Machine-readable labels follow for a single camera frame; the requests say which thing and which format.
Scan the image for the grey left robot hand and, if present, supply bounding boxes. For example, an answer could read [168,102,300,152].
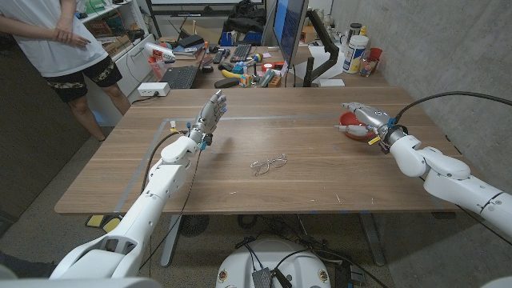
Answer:
[187,90,228,147]

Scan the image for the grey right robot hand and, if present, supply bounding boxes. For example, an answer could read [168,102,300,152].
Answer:
[334,102,405,153]

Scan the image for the red bowl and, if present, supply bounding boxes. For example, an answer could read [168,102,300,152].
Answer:
[338,110,377,142]

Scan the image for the black glasses case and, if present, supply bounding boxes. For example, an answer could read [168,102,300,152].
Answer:
[214,77,240,90]

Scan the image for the black laptop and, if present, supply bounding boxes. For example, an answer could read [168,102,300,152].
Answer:
[158,50,208,90]

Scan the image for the white power strip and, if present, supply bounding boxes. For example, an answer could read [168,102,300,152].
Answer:
[137,82,171,98]

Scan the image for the red cup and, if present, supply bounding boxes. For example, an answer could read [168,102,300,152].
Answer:
[368,47,383,72]

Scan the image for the white wipes canister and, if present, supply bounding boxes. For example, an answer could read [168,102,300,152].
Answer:
[342,34,370,74]

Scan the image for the black keyboard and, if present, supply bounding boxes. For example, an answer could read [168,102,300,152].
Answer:
[230,43,253,63]

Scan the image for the white printed roll package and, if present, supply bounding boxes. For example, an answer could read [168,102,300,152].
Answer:
[143,42,177,64]

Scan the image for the white shelf unit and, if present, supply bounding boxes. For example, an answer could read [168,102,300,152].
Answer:
[75,0,158,97]

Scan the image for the blue box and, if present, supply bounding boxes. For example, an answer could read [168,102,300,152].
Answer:
[219,30,263,46]

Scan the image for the dark lid bottle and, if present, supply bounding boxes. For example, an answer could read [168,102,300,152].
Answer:
[346,22,363,41]

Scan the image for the black round fan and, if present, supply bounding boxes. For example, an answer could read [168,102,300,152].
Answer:
[178,214,210,238]

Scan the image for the black backpack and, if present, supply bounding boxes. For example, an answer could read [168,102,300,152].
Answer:
[222,0,268,35]

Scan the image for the grey table leg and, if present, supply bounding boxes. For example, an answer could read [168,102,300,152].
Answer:
[358,211,387,267]
[159,214,183,268]

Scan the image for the computer monitor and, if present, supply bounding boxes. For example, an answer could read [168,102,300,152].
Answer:
[272,0,310,67]

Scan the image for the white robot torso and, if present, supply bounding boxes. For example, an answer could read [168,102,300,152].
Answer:
[215,238,332,288]

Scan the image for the person in white t-shirt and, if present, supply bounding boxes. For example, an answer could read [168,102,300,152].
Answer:
[0,0,132,142]

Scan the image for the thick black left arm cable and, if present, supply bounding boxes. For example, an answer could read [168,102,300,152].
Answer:
[140,130,189,195]

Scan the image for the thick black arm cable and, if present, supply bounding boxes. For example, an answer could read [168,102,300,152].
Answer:
[394,90,512,126]
[140,130,189,195]

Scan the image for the clear frame eyeglasses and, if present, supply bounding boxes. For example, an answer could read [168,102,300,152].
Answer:
[250,154,289,178]

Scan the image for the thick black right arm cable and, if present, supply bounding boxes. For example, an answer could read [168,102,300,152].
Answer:
[394,90,512,126]

